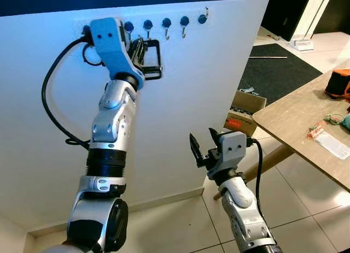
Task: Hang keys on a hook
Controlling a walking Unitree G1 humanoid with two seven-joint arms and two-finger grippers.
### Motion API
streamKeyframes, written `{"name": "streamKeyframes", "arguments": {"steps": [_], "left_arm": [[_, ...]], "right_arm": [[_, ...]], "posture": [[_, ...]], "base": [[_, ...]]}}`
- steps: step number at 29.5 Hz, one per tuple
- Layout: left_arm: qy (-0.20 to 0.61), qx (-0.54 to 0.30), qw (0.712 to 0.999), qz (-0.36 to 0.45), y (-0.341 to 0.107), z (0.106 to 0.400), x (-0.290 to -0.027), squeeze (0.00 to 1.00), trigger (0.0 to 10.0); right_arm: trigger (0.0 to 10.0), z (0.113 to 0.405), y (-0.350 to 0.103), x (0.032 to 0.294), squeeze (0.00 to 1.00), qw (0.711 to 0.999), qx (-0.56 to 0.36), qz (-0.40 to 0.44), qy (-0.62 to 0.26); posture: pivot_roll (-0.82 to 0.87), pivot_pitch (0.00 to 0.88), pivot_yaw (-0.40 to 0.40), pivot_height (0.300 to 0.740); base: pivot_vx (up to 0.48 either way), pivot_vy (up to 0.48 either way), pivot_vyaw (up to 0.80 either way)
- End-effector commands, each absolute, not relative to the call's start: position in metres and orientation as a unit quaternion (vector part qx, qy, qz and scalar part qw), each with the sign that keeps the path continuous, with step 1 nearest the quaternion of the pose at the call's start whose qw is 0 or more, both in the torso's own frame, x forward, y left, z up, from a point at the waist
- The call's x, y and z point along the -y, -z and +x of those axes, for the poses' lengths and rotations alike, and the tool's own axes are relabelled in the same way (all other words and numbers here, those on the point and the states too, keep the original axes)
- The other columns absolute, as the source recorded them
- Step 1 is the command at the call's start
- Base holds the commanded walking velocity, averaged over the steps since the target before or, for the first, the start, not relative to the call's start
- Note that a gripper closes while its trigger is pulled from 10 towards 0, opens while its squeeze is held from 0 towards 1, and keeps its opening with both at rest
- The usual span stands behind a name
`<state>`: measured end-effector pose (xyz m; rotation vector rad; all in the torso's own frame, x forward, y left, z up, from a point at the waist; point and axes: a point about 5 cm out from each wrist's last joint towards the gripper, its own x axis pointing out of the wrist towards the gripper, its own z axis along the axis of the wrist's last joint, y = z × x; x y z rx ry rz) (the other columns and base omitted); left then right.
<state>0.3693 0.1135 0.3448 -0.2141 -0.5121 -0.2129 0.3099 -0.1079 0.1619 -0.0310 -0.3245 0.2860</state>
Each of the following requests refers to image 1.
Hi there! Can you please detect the dark flat panel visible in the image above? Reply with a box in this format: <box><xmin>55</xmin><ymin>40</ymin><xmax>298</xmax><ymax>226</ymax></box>
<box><xmin>261</xmin><ymin>0</ymin><xmax>313</xmax><ymax>42</ymax></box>

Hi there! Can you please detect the black floor mat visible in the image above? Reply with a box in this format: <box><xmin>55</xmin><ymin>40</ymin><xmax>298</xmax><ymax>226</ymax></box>
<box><xmin>239</xmin><ymin>43</ymin><xmax>323</xmax><ymax>106</ymax></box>

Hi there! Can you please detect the teal fluffy pompom keychain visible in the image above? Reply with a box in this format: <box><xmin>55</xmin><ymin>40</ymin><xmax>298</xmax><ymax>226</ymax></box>
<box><xmin>340</xmin><ymin>114</ymin><xmax>350</xmax><ymax>132</ymax></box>

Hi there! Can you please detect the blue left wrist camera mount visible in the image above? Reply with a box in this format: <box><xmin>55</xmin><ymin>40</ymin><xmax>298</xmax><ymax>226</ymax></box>
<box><xmin>89</xmin><ymin>17</ymin><xmax>145</xmax><ymax>91</ymax></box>

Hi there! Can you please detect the small orange packet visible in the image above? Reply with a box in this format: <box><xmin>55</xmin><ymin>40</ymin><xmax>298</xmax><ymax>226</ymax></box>
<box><xmin>307</xmin><ymin>121</ymin><xmax>326</xmax><ymax>140</ymax></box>

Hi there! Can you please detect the orange black bag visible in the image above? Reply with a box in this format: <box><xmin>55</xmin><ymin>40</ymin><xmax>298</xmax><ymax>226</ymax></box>
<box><xmin>324</xmin><ymin>68</ymin><xmax>350</xmax><ymax>101</ymax></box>

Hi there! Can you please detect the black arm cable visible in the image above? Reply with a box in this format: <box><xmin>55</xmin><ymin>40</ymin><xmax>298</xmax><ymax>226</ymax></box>
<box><xmin>247</xmin><ymin>137</ymin><xmax>277</xmax><ymax>248</ymax></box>
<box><xmin>42</xmin><ymin>37</ymin><xmax>104</xmax><ymax>150</ymax></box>

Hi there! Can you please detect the wooden table leg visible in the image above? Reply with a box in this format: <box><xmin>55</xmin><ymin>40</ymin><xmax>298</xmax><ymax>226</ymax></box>
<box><xmin>212</xmin><ymin>143</ymin><xmax>293</xmax><ymax>202</ymax></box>

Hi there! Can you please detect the green ring keychain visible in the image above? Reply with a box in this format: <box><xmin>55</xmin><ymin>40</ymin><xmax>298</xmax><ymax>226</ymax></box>
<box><xmin>326</xmin><ymin>114</ymin><xmax>342</xmax><ymax>126</ymax></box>

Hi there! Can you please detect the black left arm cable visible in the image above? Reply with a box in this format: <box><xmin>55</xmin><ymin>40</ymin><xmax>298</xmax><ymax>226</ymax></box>
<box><xmin>42</xmin><ymin>37</ymin><xmax>104</xmax><ymax>150</ymax></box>

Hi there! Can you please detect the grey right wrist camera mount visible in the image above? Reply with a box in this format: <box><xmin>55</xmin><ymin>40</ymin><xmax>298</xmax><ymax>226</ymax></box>
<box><xmin>211</xmin><ymin>132</ymin><xmax>248</xmax><ymax>180</ymax></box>

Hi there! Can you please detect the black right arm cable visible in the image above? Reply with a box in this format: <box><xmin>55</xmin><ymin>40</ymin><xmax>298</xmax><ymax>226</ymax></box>
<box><xmin>247</xmin><ymin>137</ymin><xmax>277</xmax><ymax>248</ymax></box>

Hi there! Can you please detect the clear plastic packet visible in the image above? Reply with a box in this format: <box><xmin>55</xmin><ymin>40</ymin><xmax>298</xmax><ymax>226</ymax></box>
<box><xmin>314</xmin><ymin>127</ymin><xmax>350</xmax><ymax>161</ymax></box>

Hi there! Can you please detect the white stand with base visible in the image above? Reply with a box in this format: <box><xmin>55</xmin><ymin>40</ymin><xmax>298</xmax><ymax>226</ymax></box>
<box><xmin>290</xmin><ymin>0</ymin><xmax>335</xmax><ymax>51</ymax></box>

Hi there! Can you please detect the brown cardboard box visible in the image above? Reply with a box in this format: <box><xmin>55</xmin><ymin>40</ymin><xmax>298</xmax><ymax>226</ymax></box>
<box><xmin>224</xmin><ymin>89</ymin><xmax>267</xmax><ymax>138</ymax></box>

